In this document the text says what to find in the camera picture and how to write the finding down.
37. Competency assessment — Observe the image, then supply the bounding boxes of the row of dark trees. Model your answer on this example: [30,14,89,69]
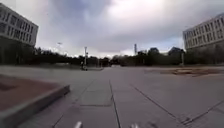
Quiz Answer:
[0,44,224,67]

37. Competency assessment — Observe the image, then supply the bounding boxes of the distant slim tower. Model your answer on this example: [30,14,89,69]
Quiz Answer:
[133,43,138,56]

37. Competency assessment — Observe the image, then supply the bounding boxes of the pole with signs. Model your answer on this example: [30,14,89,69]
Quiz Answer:
[83,46,90,69]

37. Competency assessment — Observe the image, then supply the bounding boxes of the grey paved plaza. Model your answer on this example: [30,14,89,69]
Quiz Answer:
[0,64,224,128]

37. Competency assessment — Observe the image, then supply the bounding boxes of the thin pole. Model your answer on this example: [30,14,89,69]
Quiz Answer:
[180,49,185,67]

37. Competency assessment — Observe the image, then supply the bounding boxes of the brown earth bed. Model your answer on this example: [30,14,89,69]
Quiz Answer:
[144,67,224,78]

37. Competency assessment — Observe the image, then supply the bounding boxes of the grey stone kerb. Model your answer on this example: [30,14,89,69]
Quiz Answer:
[0,84,71,128]

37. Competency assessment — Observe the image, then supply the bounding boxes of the reddish-brown ground bed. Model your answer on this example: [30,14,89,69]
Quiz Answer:
[0,73,63,112]

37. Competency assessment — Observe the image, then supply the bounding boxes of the pale multi-storey building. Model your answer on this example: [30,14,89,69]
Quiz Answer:
[182,13,224,51]

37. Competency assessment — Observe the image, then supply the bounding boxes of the large pale grid-window building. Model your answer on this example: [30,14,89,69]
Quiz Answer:
[0,3,39,64]

